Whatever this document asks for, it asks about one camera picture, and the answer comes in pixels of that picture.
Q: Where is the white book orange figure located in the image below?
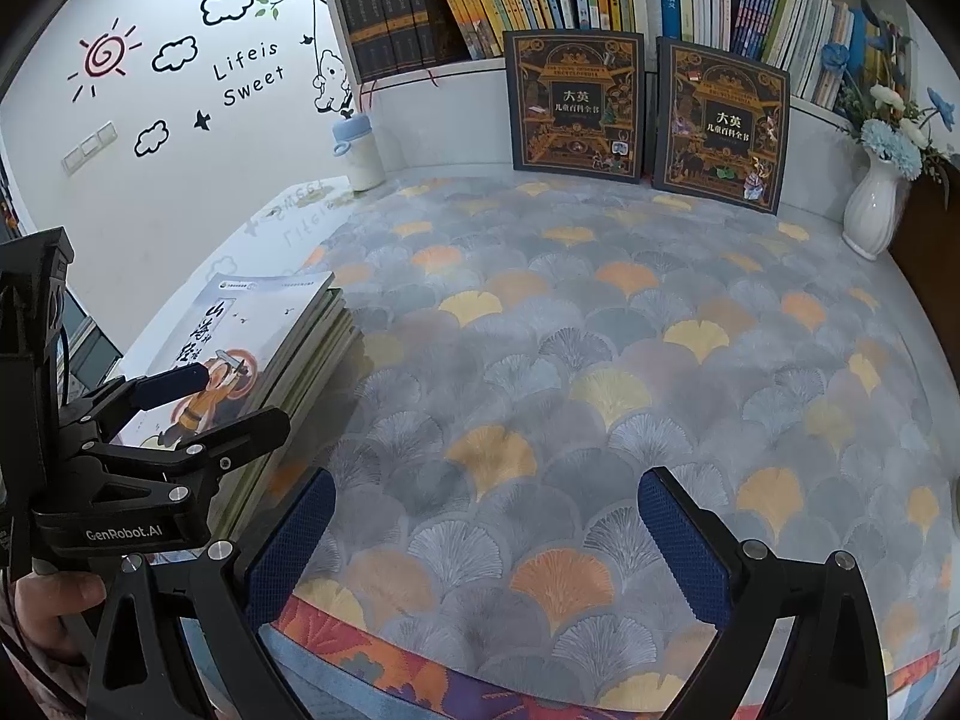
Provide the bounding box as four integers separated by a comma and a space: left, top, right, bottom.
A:
116, 270, 336, 466

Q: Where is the bear on swing sticker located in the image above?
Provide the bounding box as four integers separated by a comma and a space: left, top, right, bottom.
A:
300, 30, 357, 121

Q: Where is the black lettering wall sticker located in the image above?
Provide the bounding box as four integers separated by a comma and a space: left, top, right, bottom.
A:
211, 41, 290, 110

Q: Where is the brown wooden cabinet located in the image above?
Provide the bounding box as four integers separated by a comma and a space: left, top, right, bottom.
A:
889, 165, 960, 361

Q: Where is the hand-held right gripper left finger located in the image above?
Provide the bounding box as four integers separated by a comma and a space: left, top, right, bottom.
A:
84, 466, 338, 720

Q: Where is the stack of children's books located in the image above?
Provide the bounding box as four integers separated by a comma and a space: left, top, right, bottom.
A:
112, 270, 361, 541

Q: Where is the orange blue patterned cloth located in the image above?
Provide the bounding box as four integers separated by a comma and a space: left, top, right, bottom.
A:
259, 592, 946, 720

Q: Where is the red sun wall sticker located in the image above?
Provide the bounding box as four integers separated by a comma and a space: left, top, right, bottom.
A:
67, 19, 143, 100

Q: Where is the white bottle with blue lid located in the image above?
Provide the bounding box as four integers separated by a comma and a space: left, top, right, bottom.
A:
332, 114, 387, 192

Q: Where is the row of colourful shelf books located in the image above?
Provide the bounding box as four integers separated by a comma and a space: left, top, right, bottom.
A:
429, 0, 912, 110

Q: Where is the white wall switch panel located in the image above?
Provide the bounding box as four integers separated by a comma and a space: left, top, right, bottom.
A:
61, 124, 121, 177

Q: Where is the dark ornate encyclopedia book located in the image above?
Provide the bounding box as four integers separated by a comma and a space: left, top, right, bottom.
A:
651, 36, 792, 218
502, 30, 646, 185

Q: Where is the row of dark hardcover volumes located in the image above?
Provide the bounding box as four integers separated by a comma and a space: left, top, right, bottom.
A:
335, 0, 466, 85

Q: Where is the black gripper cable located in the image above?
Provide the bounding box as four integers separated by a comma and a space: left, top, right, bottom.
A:
56, 315, 76, 406

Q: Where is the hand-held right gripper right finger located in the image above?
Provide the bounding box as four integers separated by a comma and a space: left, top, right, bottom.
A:
637, 465, 884, 720

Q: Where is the person's left hand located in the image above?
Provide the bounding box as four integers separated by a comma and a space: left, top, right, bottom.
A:
15, 572, 110, 636

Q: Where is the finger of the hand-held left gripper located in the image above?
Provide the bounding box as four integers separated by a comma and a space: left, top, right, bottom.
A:
58, 362, 215, 445
81, 406, 292, 509

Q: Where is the person's left forearm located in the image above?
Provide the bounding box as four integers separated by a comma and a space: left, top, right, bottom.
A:
0, 592, 91, 720

